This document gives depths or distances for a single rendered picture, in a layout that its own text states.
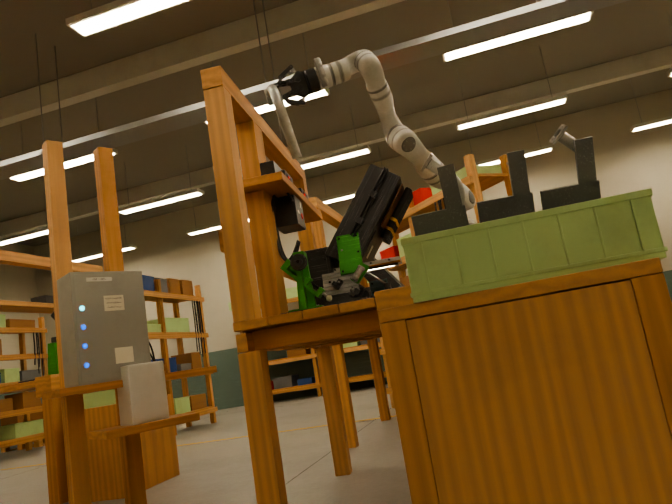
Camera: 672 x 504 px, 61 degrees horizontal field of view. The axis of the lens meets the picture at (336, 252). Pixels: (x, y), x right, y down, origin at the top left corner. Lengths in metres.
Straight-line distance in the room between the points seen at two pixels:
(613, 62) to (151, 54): 7.10
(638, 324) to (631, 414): 0.20
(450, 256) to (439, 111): 8.89
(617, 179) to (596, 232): 10.71
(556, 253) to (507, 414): 0.41
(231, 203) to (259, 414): 0.82
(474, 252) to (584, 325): 0.31
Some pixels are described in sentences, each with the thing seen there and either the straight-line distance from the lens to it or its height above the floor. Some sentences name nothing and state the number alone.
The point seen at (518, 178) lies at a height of 1.08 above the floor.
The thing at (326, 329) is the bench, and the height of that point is 0.80.
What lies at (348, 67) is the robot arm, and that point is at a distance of 1.90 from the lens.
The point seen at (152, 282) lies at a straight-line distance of 8.60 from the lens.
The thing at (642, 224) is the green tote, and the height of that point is 0.88.
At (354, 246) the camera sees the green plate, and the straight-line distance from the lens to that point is 2.83.
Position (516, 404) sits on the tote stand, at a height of 0.51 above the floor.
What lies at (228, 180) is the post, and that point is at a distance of 2.36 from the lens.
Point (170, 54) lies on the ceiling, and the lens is 7.38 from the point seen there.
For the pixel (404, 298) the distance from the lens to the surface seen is 2.12.
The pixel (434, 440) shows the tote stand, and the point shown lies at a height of 0.44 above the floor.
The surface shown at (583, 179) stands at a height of 1.04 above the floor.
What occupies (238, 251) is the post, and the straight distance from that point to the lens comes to 2.28.
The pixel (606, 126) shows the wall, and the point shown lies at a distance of 12.51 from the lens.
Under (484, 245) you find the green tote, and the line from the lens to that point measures 1.51.
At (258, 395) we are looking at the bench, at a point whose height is 0.60.
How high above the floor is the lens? 0.69
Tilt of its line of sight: 10 degrees up
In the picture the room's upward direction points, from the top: 9 degrees counter-clockwise
